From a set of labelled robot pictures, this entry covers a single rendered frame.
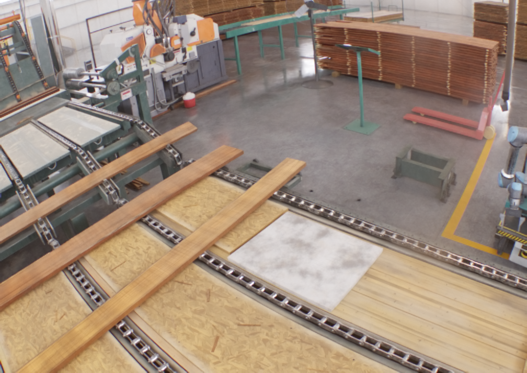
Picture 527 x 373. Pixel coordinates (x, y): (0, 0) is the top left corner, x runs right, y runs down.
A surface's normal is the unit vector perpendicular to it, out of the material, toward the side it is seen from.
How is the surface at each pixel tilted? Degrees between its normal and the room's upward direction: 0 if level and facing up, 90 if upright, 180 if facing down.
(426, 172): 90
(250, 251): 0
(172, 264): 0
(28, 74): 47
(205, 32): 90
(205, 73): 90
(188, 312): 0
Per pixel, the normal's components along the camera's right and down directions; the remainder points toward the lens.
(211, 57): 0.74, 0.26
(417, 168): -0.66, 0.44
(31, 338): -0.11, -0.86
